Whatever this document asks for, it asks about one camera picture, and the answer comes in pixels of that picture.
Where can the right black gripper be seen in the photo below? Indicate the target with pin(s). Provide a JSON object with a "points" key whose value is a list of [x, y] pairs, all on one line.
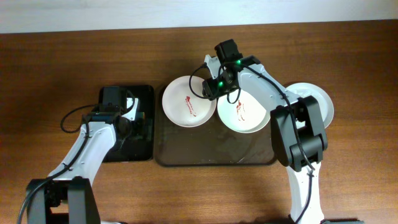
{"points": [[210, 88]]}

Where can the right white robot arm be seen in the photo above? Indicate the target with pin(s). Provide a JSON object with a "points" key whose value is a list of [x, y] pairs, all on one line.
{"points": [[298, 134]]}

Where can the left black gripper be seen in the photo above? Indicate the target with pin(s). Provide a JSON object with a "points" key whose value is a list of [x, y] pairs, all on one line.
{"points": [[137, 123]]}

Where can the brown plastic serving tray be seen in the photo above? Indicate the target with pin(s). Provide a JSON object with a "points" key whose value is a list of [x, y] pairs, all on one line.
{"points": [[211, 144]]}

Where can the white plate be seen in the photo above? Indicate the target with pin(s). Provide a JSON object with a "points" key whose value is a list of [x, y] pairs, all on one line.
{"points": [[182, 107], [244, 114]]}

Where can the small black tray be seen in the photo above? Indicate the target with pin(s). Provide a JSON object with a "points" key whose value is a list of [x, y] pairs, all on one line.
{"points": [[140, 98]]}

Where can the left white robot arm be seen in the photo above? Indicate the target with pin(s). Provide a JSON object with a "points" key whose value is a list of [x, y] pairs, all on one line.
{"points": [[66, 194]]}

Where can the orange green sponge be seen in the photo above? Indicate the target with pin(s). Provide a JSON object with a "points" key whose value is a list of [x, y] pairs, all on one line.
{"points": [[142, 115]]}

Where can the pale blue plate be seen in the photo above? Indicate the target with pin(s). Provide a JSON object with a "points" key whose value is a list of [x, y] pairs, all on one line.
{"points": [[324, 100]]}

